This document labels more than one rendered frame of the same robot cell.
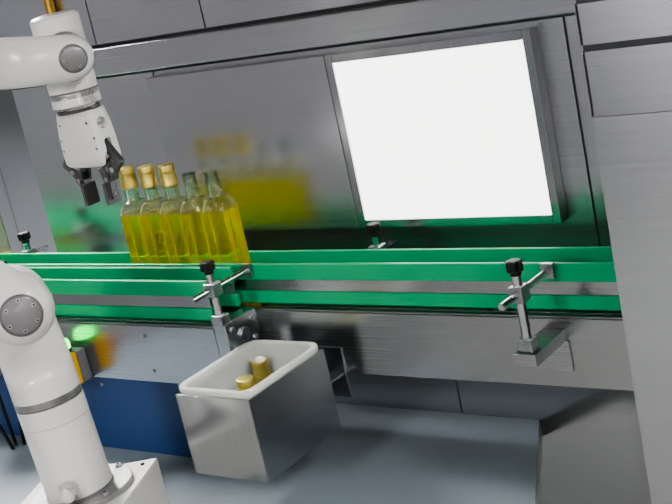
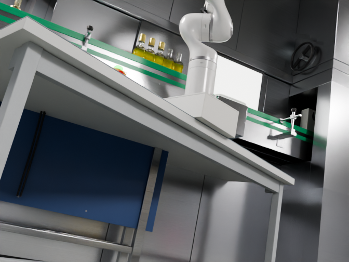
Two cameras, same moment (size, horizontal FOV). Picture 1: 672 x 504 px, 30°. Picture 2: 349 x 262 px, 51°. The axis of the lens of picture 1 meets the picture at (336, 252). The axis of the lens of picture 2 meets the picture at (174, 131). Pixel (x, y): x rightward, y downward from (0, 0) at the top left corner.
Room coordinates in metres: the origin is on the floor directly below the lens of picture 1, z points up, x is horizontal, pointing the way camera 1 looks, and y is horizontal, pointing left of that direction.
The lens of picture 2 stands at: (1.41, 1.81, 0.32)
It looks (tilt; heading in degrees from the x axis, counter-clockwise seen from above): 16 degrees up; 299
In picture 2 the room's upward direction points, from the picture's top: 12 degrees clockwise
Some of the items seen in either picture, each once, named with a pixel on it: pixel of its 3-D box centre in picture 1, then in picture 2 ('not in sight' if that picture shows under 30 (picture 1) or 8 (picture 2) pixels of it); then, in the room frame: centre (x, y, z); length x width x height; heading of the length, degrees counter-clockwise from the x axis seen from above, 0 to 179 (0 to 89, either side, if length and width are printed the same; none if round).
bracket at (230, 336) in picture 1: (239, 332); not in sight; (2.25, 0.21, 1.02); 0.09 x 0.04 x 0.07; 142
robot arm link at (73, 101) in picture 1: (76, 98); not in sight; (2.14, 0.38, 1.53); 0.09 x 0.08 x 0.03; 51
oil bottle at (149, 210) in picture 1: (165, 247); (146, 67); (2.49, 0.34, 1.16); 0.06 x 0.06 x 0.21; 52
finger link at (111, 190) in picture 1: (114, 184); not in sight; (2.11, 0.35, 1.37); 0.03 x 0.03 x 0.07; 51
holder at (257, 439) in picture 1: (269, 404); (215, 121); (2.11, 0.18, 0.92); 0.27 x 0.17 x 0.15; 142
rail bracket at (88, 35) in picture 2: not in sight; (88, 37); (2.57, 0.72, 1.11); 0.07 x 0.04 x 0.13; 142
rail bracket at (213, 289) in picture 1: (222, 288); not in sight; (2.24, 0.22, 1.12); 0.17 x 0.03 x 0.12; 142
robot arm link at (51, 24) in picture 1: (63, 52); not in sight; (2.13, 0.38, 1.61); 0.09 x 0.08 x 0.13; 16
